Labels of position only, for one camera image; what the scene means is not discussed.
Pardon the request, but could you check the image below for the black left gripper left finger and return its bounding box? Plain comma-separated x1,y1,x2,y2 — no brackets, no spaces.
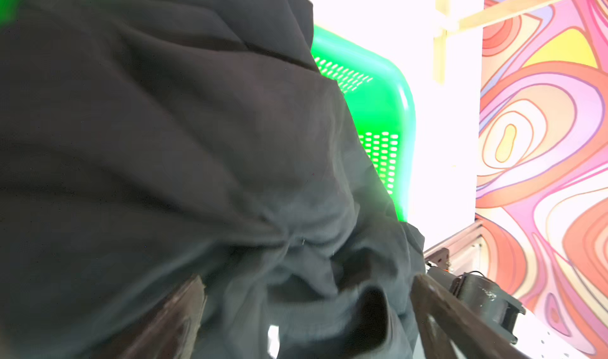
101,276,207,359

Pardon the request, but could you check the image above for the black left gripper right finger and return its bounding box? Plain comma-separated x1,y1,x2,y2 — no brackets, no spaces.
410,274,526,359

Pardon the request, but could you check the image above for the black t-shirt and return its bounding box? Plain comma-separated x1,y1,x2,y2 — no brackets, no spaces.
1,0,424,358

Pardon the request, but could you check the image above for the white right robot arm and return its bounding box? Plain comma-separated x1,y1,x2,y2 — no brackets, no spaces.
410,248,527,359

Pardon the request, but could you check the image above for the green perforated plastic basket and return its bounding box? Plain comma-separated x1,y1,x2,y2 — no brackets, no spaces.
311,26,416,221

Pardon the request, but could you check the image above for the wooden clothes rack frame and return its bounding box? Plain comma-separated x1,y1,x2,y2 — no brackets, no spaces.
433,0,562,85

